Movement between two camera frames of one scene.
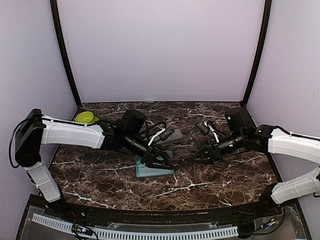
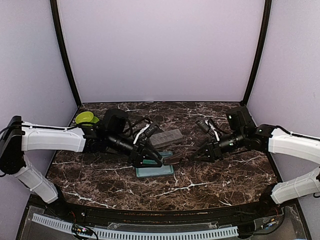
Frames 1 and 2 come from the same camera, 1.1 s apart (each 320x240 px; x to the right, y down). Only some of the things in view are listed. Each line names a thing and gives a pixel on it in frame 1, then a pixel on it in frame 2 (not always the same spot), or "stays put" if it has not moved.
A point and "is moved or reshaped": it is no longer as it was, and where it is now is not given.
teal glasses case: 176,137 is moved or reshaped
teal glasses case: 142,170 stays put
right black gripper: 216,154 stays put
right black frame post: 261,46 stays put
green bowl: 84,117 stays put
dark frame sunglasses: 185,161 -> 177,158
